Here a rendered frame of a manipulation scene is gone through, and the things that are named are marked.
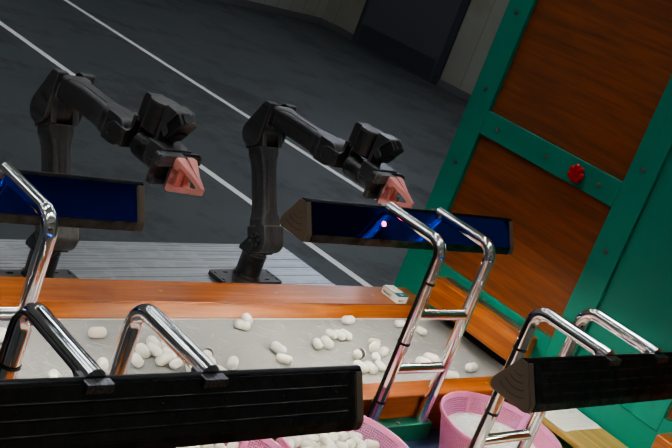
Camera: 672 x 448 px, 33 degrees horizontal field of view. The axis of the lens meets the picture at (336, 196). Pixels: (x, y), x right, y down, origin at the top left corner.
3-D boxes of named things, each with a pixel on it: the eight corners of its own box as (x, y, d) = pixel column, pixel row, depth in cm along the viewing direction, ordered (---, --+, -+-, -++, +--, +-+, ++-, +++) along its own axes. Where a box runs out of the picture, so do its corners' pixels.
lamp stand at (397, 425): (300, 393, 232) (378, 197, 221) (368, 389, 246) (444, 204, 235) (358, 447, 220) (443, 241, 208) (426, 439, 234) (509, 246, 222)
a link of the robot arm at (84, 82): (159, 124, 220) (80, 65, 239) (121, 120, 214) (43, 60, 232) (139, 181, 224) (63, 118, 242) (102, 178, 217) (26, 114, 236)
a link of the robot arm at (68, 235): (78, 249, 234) (78, 94, 237) (51, 249, 229) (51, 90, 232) (61, 251, 238) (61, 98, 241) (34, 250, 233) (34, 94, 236)
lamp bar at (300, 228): (277, 223, 210) (290, 188, 208) (486, 239, 254) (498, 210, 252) (302, 243, 205) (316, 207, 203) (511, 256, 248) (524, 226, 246)
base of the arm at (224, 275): (292, 257, 286) (275, 245, 290) (234, 257, 271) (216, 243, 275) (282, 285, 288) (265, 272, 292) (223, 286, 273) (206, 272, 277)
